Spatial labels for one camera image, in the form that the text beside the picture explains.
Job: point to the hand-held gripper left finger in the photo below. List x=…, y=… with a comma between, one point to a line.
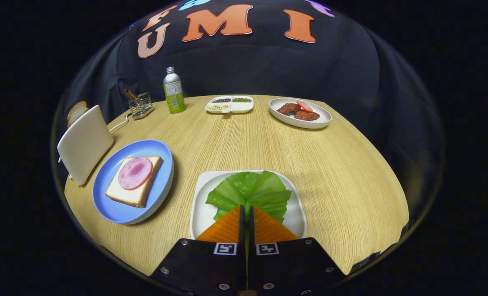
x=211, y=263

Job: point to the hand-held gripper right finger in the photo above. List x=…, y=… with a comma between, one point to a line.
x=285, y=263

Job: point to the green lettuce leaf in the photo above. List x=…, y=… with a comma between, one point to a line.
x=248, y=189

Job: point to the toasted bread slice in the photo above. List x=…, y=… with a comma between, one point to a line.
x=76, y=112

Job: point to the white square plate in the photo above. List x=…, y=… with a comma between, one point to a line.
x=203, y=213

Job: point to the white bread slice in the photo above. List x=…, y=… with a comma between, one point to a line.
x=137, y=195

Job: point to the blue round plate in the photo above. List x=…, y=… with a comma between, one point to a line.
x=116, y=205

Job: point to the pink ham slice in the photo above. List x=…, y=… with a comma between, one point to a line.
x=135, y=172

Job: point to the white round plate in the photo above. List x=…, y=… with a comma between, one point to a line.
x=323, y=119

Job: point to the brown meat slice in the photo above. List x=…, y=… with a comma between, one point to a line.
x=287, y=109
x=307, y=116

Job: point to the pile of pale beans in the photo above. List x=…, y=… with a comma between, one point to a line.
x=218, y=107

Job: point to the pink meat slice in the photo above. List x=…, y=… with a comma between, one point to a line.
x=304, y=106

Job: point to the white divided dish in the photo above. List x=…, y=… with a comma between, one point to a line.
x=244, y=108

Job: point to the pile of dark beans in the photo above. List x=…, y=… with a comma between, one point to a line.
x=222, y=100

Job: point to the pile of green beans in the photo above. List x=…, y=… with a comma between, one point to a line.
x=242, y=100

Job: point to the silver bottle green label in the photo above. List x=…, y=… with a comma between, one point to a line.
x=174, y=94

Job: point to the white toaster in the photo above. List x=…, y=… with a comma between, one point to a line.
x=84, y=144

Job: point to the brown sticks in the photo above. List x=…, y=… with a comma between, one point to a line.
x=130, y=94

